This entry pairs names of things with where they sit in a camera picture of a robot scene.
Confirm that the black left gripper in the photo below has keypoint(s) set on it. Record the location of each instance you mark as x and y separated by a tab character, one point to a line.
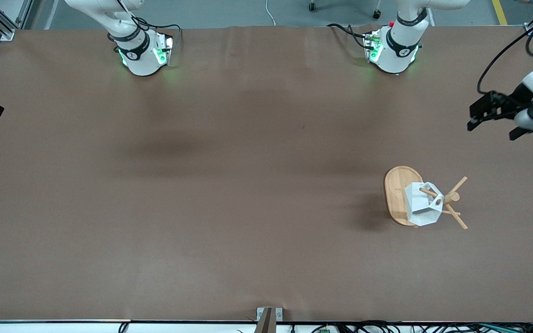
514	101

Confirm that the white faceted cup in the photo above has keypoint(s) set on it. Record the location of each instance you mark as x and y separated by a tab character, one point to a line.
421	210

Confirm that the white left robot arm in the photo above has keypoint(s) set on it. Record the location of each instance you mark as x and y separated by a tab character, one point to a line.
396	55

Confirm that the wooden cup rack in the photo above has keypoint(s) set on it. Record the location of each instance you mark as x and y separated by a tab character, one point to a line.
393	194

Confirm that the brown table cover sheet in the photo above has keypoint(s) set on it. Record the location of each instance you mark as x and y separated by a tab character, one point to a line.
201	185

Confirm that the grey bracket with post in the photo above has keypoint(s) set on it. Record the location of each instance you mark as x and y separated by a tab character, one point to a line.
266	319

